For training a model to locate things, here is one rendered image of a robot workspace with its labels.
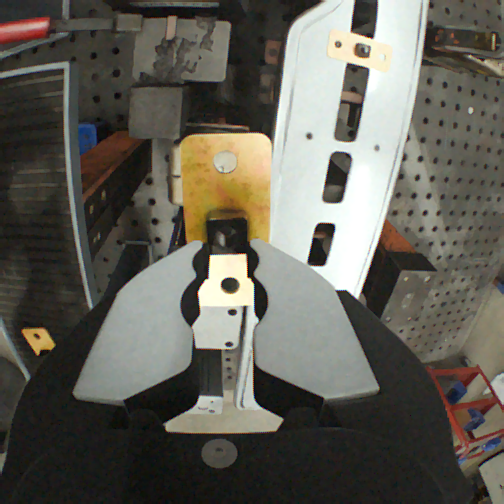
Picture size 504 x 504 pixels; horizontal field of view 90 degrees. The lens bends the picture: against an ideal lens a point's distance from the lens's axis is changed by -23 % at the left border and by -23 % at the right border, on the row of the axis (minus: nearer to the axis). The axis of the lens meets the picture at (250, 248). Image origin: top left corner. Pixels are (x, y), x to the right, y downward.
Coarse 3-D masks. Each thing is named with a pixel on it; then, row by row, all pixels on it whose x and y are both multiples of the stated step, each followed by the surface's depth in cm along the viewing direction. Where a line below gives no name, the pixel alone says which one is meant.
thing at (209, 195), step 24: (192, 144) 13; (216, 144) 13; (240, 144) 13; (264, 144) 13; (192, 168) 13; (216, 168) 13; (240, 168) 13; (264, 168) 13; (192, 192) 14; (216, 192) 14; (240, 192) 14; (264, 192) 14; (192, 216) 14; (216, 216) 14; (240, 216) 13; (264, 216) 14; (192, 240) 15; (216, 240) 14; (240, 240) 14; (264, 240) 15; (216, 264) 15; (240, 264) 15; (216, 288) 16; (240, 288) 16
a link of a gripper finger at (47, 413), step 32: (96, 320) 8; (64, 352) 7; (32, 384) 6; (64, 384) 6; (32, 416) 5; (64, 416) 5; (96, 416) 5; (128, 416) 6; (32, 448) 4; (0, 480) 3
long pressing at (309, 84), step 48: (336, 0) 28; (384, 0) 28; (288, 48) 32; (288, 96) 35; (336, 96) 35; (384, 96) 35; (288, 144) 38; (336, 144) 38; (384, 144) 39; (288, 192) 41; (384, 192) 42; (288, 240) 45; (336, 240) 46; (336, 288) 50; (240, 384) 61
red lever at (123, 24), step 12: (0, 24) 15; (12, 24) 15; (24, 24) 16; (36, 24) 17; (48, 24) 17; (60, 24) 18; (72, 24) 19; (84, 24) 20; (96, 24) 20; (108, 24) 21; (120, 24) 21; (132, 24) 22; (0, 36) 15; (12, 36) 16; (24, 36) 17; (36, 36) 18; (48, 36) 18
